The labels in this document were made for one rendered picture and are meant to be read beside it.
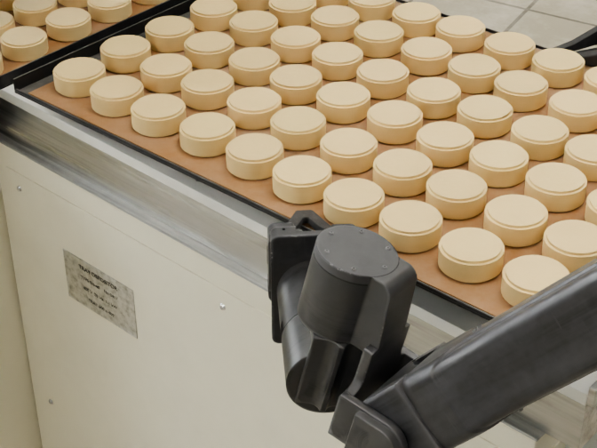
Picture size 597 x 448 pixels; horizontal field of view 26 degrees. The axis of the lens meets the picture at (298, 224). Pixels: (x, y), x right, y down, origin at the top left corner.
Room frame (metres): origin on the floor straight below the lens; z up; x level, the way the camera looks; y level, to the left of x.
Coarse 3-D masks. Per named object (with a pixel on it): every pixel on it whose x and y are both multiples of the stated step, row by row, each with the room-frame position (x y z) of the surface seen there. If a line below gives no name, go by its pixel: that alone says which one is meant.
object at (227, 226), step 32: (0, 96) 1.18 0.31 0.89; (0, 128) 1.19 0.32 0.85; (32, 128) 1.15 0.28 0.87; (64, 128) 1.11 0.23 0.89; (64, 160) 1.12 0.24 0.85; (96, 160) 1.08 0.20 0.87; (128, 160) 1.05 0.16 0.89; (128, 192) 1.05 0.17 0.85; (160, 192) 1.02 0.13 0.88; (192, 192) 0.99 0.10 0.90; (192, 224) 1.00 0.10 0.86; (224, 224) 0.97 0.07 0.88; (256, 224) 0.94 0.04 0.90; (256, 256) 0.94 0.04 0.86; (416, 288) 0.84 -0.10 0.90; (416, 320) 0.82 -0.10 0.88; (448, 320) 0.80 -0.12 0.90; (480, 320) 0.80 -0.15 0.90; (416, 352) 0.82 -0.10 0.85; (576, 384) 0.73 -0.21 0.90; (544, 416) 0.74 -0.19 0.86; (576, 416) 0.72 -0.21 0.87
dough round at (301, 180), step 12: (300, 156) 0.93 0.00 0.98; (312, 156) 0.93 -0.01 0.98; (276, 168) 0.91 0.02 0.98; (288, 168) 0.91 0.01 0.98; (300, 168) 0.91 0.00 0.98; (312, 168) 0.91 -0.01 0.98; (324, 168) 0.91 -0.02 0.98; (276, 180) 0.89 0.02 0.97; (288, 180) 0.89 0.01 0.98; (300, 180) 0.89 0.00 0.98; (312, 180) 0.89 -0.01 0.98; (324, 180) 0.89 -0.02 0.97; (276, 192) 0.89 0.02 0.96; (288, 192) 0.89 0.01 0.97; (300, 192) 0.88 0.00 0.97; (312, 192) 0.88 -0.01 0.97
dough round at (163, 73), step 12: (144, 60) 1.11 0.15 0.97; (156, 60) 1.11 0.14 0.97; (168, 60) 1.11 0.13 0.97; (180, 60) 1.11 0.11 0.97; (144, 72) 1.09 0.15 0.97; (156, 72) 1.09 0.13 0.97; (168, 72) 1.09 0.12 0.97; (180, 72) 1.09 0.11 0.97; (144, 84) 1.09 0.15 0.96; (156, 84) 1.08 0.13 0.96; (168, 84) 1.08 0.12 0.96
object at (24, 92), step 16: (192, 0) 1.27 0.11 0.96; (400, 0) 1.28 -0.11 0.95; (160, 16) 1.24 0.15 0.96; (448, 16) 1.24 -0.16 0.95; (128, 32) 1.20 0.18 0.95; (144, 32) 1.22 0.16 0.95; (496, 32) 1.20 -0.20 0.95; (96, 48) 1.17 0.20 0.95; (544, 48) 1.16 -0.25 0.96; (48, 64) 1.12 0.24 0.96; (16, 80) 1.09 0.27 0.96; (32, 80) 1.11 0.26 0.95; (48, 80) 1.11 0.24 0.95; (32, 96) 1.07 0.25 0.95; (64, 112) 1.04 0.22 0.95; (96, 128) 1.01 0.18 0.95; (128, 144) 0.98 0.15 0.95; (160, 160) 0.96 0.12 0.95; (192, 176) 0.93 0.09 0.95; (224, 192) 0.91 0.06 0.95; (256, 208) 0.88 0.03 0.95; (432, 288) 0.76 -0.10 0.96; (464, 304) 0.74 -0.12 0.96
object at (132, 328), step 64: (64, 192) 1.11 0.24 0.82; (64, 256) 1.11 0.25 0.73; (128, 256) 1.04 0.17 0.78; (192, 256) 0.98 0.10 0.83; (64, 320) 1.13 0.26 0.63; (128, 320) 1.05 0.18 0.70; (192, 320) 0.98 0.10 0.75; (256, 320) 0.93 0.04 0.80; (64, 384) 1.14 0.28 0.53; (128, 384) 1.06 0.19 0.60; (192, 384) 0.99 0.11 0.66; (256, 384) 0.93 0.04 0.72
